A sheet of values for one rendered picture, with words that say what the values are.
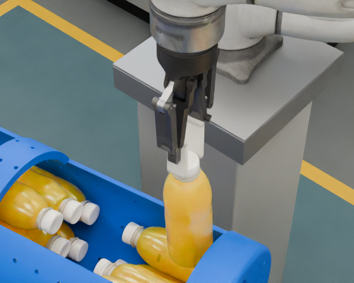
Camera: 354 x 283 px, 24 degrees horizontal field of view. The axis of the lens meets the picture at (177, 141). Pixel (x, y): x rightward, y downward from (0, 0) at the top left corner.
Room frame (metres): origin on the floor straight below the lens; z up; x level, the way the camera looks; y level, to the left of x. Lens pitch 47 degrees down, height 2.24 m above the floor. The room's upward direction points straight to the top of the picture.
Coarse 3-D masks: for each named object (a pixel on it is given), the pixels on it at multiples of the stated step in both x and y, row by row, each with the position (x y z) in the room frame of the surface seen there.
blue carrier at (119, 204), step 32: (0, 128) 1.06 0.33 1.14; (0, 160) 0.90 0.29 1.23; (32, 160) 0.90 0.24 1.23; (64, 160) 0.97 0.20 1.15; (0, 192) 0.83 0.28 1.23; (96, 192) 0.96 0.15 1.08; (128, 192) 0.91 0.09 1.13; (96, 224) 0.93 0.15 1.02; (160, 224) 0.89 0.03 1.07; (0, 256) 0.74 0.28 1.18; (32, 256) 0.73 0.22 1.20; (96, 256) 0.88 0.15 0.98; (128, 256) 0.87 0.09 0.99; (224, 256) 0.71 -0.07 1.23; (256, 256) 0.72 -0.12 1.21
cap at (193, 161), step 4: (188, 152) 0.78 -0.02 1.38; (192, 152) 0.78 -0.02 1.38; (188, 156) 0.77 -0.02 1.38; (192, 156) 0.77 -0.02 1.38; (196, 156) 0.77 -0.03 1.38; (188, 160) 0.76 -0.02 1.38; (192, 160) 0.76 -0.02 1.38; (196, 160) 0.76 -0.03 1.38; (188, 164) 0.76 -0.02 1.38; (192, 164) 0.76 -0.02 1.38; (196, 164) 0.76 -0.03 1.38; (188, 168) 0.75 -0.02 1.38; (192, 168) 0.75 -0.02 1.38; (196, 168) 0.75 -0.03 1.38; (188, 172) 0.75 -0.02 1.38; (192, 172) 0.75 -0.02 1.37; (196, 172) 0.75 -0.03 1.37; (188, 176) 0.75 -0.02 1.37; (192, 176) 0.75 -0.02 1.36
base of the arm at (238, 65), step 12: (264, 36) 1.35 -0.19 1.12; (276, 36) 1.39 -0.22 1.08; (252, 48) 1.31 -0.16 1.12; (264, 48) 1.34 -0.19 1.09; (228, 60) 1.29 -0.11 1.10; (240, 60) 1.30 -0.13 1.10; (252, 60) 1.31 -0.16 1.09; (216, 72) 1.29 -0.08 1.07; (228, 72) 1.28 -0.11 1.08; (240, 72) 1.27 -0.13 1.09; (252, 72) 1.29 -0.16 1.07; (240, 84) 1.25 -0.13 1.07
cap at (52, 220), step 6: (54, 210) 0.84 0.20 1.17; (48, 216) 0.82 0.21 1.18; (54, 216) 0.82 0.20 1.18; (60, 216) 0.83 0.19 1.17; (42, 222) 0.81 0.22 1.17; (48, 222) 0.81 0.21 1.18; (54, 222) 0.81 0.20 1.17; (60, 222) 0.83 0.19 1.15; (42, 228) 0.81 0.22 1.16; (48, 228) 0.80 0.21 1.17; (54, 228) 0.81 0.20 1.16
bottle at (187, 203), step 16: (176, 176) 0.75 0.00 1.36; (176, 192) 0.74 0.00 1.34; (192, 192) 0.74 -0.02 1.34; (208, 192) 0.75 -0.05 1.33; (176, 208) 0.73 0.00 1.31; (192, 208) 0.73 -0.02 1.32; (208, 208) 0.74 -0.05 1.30; (176, 224) 0.73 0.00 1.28; (192, 224) 0.73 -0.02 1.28; (208, 224) 0.74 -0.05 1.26; (176, 240) 0.73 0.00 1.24; (192, 240) 0.73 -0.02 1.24; (208, 240) 0.74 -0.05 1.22; (176, 256) 0.73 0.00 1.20; (192, 256) 0.72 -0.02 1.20
